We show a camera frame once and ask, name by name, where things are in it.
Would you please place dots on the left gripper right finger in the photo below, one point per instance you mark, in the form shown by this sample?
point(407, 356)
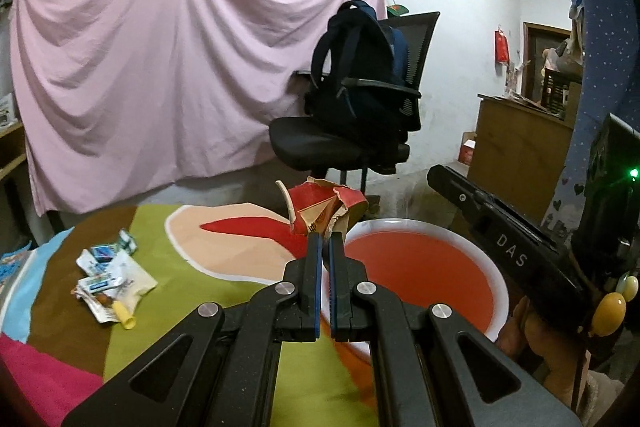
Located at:
point(432, 367)

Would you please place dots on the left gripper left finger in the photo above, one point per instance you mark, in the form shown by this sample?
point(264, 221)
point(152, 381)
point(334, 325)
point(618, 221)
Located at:
point(218, 366)

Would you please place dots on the torn red cardboard box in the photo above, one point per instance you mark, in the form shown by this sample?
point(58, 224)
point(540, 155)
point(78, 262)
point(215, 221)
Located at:
point(323, 207)

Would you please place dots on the white green printed wrapper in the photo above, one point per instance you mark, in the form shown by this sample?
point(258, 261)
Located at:
point(104, 265)

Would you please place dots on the person's right hand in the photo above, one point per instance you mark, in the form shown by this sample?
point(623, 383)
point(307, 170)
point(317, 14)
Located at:
point(567, 362)

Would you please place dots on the white rimmed red basin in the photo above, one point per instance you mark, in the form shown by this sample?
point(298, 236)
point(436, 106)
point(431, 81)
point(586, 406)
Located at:
point(425, 264)

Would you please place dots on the wooden cabinet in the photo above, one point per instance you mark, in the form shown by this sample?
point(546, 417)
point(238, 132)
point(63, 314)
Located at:
point(519, 155)

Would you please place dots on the blue illustrated book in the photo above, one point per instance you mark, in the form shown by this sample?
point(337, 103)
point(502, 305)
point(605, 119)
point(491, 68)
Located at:
point(11, 265)

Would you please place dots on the black office chair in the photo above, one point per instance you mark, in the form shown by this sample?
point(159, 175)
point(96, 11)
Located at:
point(377, 142)

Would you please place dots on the pink hanging sheet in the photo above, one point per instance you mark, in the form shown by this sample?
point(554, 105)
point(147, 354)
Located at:
point(122, 97)

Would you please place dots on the dark blue backpack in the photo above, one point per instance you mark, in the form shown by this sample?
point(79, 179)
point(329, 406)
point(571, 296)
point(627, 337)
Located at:
point(358, 65)

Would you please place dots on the blue dotted hanging cloth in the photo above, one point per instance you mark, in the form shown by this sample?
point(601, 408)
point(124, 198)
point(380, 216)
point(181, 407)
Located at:
point(610, 85)

